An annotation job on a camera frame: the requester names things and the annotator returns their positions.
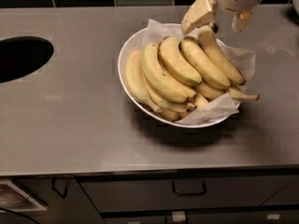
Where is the small banana with stem right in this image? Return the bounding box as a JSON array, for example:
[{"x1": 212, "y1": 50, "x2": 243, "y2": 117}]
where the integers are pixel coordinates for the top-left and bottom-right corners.
[{"x1": 227, "y1": 86, "x2": 260, "y2": 101}]

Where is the white label lower drawer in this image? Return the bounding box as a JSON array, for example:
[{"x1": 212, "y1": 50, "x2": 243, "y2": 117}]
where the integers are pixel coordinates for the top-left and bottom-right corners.
[{"x1": 172, "y1": 211, "x2": 187, "y2": 224}]

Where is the short yellow banana middle right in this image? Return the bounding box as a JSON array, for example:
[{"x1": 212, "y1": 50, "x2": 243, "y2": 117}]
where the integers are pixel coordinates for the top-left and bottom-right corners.
[{"x1": 195, "y1": 81, "x2": 225, "y2": 100}]

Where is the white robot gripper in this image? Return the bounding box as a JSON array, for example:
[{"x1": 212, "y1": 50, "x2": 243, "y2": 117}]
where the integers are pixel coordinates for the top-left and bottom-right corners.
[{"x1": 181, "y1": 0, "x2": 263, "y2": 35}]

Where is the grey cabinet door left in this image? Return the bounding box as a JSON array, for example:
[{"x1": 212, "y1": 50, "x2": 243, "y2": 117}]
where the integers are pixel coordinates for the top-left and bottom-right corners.
[{"x1": 14, "y1": 178, "x2": 105, "y2": 224}]

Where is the black round sink hole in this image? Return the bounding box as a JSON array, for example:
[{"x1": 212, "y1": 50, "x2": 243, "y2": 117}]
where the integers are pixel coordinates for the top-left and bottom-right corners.
[{"x1": 0, "y1": 36, "x2": 54, "y2": 83}]

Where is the small yellow banana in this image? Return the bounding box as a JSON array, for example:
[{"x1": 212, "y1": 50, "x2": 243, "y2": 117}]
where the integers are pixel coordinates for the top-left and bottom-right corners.
[
  {"x1": 194, "y1": 93, "x2": 208, "y2": 108},
  {"x1": 159, "y1": 108, "x2": 180, "y2": 121}
]

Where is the black drawer handle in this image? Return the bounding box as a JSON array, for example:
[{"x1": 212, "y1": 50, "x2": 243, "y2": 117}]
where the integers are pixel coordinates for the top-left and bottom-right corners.
[{"x1": 172, "y1": 180, "x2": 206, "y2": 197}]

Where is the small yellow banana centre bottom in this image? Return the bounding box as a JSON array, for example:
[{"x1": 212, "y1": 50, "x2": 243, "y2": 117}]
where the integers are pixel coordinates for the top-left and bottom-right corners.
[{"x1": 194, "y1": 93, "x2": 208, "y2": 108}]

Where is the rightmost top yellow banana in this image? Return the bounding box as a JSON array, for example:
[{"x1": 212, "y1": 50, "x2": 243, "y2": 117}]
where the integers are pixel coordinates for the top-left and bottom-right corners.
[{"x1": 197, "y1": 25, "x2": 246, "y2": 86}]

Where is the white paper liner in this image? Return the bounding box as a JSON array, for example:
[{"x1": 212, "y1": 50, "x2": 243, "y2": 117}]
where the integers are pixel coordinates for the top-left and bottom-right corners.
[{"x1": 142, "y1": 20, "x2": 255, "y2": 128}]

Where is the grey drawer front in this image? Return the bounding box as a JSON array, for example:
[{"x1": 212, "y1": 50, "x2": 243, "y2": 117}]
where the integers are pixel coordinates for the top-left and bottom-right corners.
[{"x1": 81, "y1": 175, "x2": 294, "y2": 213}]

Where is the lower yellow banana under stack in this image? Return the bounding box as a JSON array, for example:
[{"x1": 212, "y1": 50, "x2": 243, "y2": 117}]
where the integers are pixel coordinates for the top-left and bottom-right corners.
[{"x1": 142, "y1": 76, "x2": 196, "y2": 113}]

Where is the white label lower right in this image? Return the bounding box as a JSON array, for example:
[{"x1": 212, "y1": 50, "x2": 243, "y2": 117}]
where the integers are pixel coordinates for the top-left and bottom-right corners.
[{"x1": 266, "y1": 214, "x2": 280, "y2": 220}]

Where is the black cabinet door handle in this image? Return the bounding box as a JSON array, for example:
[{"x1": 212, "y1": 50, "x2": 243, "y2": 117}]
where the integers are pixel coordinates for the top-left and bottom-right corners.
[{"x1": 50, "y1": 177, "x2": 68, "y2": 199}]

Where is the leftmost yellow banana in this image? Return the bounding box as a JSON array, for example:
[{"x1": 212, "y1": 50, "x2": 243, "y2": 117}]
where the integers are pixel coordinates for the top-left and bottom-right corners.
[{"x1": 125, "y1": 50, "x2": 161, "y2": 113}]

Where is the white ceramic bowl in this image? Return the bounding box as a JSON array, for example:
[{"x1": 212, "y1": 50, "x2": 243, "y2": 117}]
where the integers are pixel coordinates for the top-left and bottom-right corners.
[{"x1": 117, "y1": 22, "x2": 241, "y2": 129}]

